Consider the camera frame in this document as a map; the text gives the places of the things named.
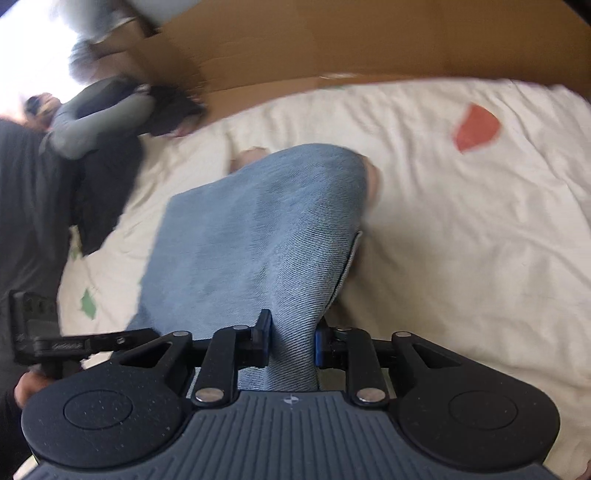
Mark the person's left hand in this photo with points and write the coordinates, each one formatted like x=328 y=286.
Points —
x=30 y=390

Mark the brown teddy bear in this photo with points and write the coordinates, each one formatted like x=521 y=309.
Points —
x=41 y=108

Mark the folded cardboard sheet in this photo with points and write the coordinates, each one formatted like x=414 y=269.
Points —
x=369 y=41

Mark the white plastic bag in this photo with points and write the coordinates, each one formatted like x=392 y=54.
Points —
x=92 y=21

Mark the black garment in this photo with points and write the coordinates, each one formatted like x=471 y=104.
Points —
x=111 y=184

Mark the cream printed bedsheet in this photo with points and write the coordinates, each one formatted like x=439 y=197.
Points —
x=461 y=207

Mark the dark grey duvet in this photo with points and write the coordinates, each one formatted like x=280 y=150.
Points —
x=27 y=207

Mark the blue jeans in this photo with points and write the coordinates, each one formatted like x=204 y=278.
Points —
x=258 y=230

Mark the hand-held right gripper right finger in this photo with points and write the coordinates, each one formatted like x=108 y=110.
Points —
x=319 y=348

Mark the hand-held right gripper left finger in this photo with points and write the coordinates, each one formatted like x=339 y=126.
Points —
x=263 y=344

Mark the grey neck pillow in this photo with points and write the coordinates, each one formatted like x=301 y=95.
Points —
x=92 y=124

